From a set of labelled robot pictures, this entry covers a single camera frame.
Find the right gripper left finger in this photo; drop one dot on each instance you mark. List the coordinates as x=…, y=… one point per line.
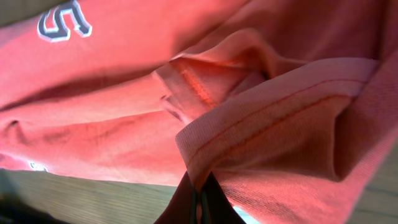
x=182, y=208

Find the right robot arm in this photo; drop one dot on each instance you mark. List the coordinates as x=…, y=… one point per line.
x=19, y=212

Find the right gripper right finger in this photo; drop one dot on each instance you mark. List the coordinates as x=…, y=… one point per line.
x=216, y=209

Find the red t-shirt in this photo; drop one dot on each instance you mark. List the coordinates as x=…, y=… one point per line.
x=291, y=105

